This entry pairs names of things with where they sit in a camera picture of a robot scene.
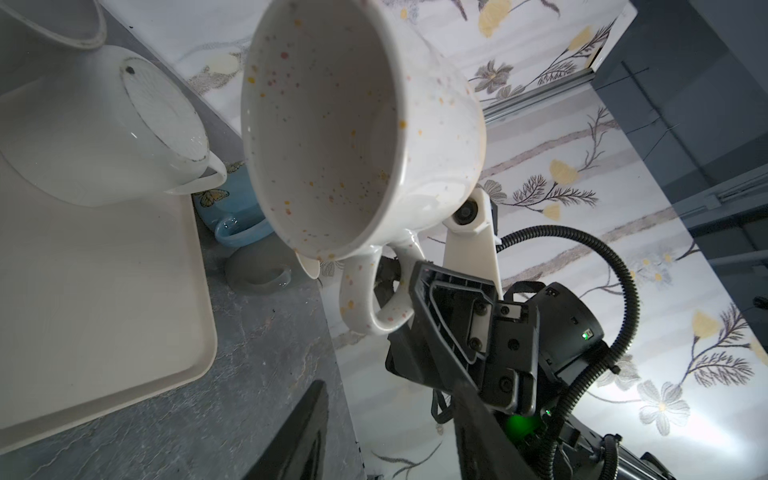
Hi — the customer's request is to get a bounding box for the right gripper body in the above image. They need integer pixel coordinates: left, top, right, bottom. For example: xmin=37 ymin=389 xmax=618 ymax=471
xmin=385 ymin=303 xmax=539 ymax=416

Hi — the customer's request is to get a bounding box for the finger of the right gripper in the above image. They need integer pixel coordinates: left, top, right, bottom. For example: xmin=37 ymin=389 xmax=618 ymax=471
xmin=409 ymin=260 xmax=499 ymax=372

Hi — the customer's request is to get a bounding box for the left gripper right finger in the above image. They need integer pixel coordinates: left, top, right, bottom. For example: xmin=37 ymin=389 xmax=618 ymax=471
xmin=451 ymin=380 xmax=534 ymax=480

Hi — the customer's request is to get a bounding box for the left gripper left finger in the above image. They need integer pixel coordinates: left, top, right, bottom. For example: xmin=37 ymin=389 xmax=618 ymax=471
xmin=243 ymin=380 xmax=329 ymax=480

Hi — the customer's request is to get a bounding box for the small grey mug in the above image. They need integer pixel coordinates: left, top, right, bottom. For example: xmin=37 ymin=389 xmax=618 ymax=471
xmin=224 ymin=237 xmax=297 ymax=296

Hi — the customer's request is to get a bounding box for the cream speckled mug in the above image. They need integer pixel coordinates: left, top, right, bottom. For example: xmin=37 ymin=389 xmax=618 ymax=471
xmin=241 ymin=1 xmax=486 ymax=335

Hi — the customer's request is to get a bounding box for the blue butterfly mug yellow inside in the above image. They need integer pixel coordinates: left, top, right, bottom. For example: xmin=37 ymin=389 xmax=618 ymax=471
xmin=192 ymin=162 xmax=274 ymax=248

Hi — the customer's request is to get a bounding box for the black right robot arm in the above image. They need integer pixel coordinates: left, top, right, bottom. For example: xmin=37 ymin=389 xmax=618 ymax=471
xmin=385 ymin=263 xmax=608 ymax=479

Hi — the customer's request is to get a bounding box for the white round mug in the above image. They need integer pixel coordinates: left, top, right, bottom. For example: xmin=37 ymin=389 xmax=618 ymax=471
xmin=1 ymin=45 xmax=228 ymax=207

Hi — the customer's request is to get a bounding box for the tall grey mug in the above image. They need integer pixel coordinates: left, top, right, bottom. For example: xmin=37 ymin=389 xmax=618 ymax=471
xmin=1 ymin=0 xmax=107 ymax=93

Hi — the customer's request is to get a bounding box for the beige plastic tray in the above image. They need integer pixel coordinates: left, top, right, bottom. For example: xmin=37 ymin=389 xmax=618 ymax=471
xmin=1 ymin=162 xmax=216 ymax=453

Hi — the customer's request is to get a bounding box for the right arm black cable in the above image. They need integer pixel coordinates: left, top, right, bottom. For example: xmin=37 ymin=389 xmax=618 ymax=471
xmin=496 ymin=224 xmax=642 ymax=480

